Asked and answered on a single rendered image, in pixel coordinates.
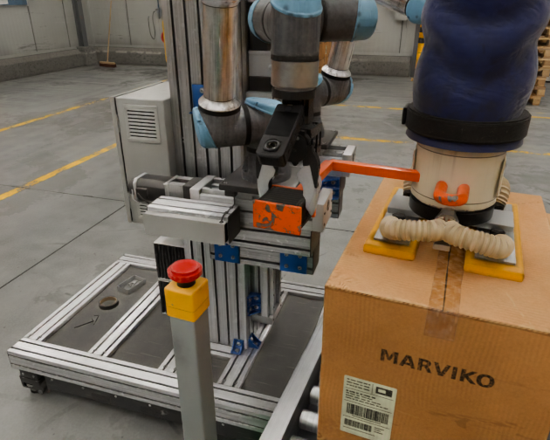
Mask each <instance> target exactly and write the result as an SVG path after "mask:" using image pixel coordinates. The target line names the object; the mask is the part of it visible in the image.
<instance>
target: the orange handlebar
mask: <svg viewBox="0 0 550 440"><path fill-rule="evenodd" d="M332 170H333V171H340V172H347V173H353V174H360V175H371V176H379V177H385V178H391V179H398V180H404V181H412V182H419V179H420V173H419V172H418V171H417V170H416V169H410V168H398V167H390V166H383V165H376V164H369V163H362V162H350V161H343V160H335V159H331V160H330V161H329V160H324V161H323V162H322V163H321V164H320V177H321V181H322V180H323V179H324V178H325V177H326V176H327V175H328V174H329V173H330V172H331V171H332ZM447 188H448V185H447V183H446V182H444V181H439V182H437V185H436V187H435V190H434V193H433V196H434V199H435V201H436V202H438V203H441V204H442V205H446V206H453V207H456V206H462V205H465V204H466V203H467V202H468V200H469V193H470V186H469V185H467V184H461V185H460V186H458V188H457V194H456V195H452V194H447V193H446V192H447Z"/></svg>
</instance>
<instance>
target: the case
mask: <svg viewBox="0 0 550 440"><path fill-rule="evenodd" d="M403 181H404V180H398V179H391V178H385V177H384V178H383V180H382V183H381V184H380V186H379V188H378V190H377V191H376V192H375V195H374V197H373V199H372V201H371V202H370V204H369V206H368V208H367V210H366V211H365V213H364V215H363V217H362V219H361V220H360V222H359V224H358V226H357V228H356V229H355V231H354V234H353V235H352V237H351V238H350V240H349V242H348V244H347V246H346V248H345V250H344V251H343V253H342V255H341V256H340V259H339V261H338V263H337V265H336V266H335V267H334V269H333V272H332V274H331V275H330V277H329V279H328V281H327V282H326V284H325V295H324V312H323V329H322V347H321V364H320V398H319V415H318V432H317V440H547V438H548V435H549V432H550V225H549V222H548V219H547V214H546V210H545V207H544V203H543V200H542V197H541V196H535V195H528V194H520V193H513V192H510V195H509V198H508V199H507V200H508V202H507V203H516V204H517V205H518V210H519V227H520V236H521V245H522V255H523V264H524V273H525V277H524V279H523V281H522V282H516V281H511V280H507V279H502V278H494V277H490V276H485V275H480V274H476V273H471V272H465V271H464V261H465V253H466V250H465V249H464V248H462V249H460V248H459V247H455V246H453V245H451V246H450V251H440V250H435V249H433V244H434V242H432V241H430V242H427V241H425V242H422V241H421V240H420V243H419V245H418V248H417V251H416V256H415V259H414V260H413V261H408V260H404V259H399V258H392V257H387V256H382V255H377V254H373V253H368V252H365V251H364V250H363V245H364V244H365V242H366V240H367V238H368V235H369V233H370V231H371V230H372V229H373V227H374V225H375V222H376V220H377V218H378V217H379V215H380V214H381V212H382V209H383V207H384V205H385V204H386V202H387V200H388V198H389V196H390V194H391V192H392V191H393V189H394V187H399V188H403Z"/></svg>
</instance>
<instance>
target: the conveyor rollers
mask: <svg viewBox="0 0 550 440"><path fill-rule="evenodd" d="M319 398H320V387H319V386H315V385H314V386H313V388H312V391H311V393H310V403H311V404H314V405H317V406H319ZM318 415H319V413H317V412H314V411H311V410H309V409H303V410H302V413H301V415H300V418H299V428H300V429H303V430H307V431H310V432H313V433H316V434H317V432H318ZM290 440H307V439H305V438H302V437H297V436H294V435H293V436H291V438H290Z"/></svg>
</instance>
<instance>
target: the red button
mask: <svg viewBox="0 0 550 440"><path fill-rule="evenodd" d="M202 273H203V267H202V265H201V264H200V263H198V262H197V261H195V260H193V259H181V260H177V261H175V262H174V263H173V264H172V265H170V266H169V267H168V277H169V278H170V279H171V280H173V281H175V282H176V284H177V286H179V287H181V288H189V287H191V286H193V285H194V284H195V283H196V279H198V278H199V277H200V276H201V275H202Z"/></svg>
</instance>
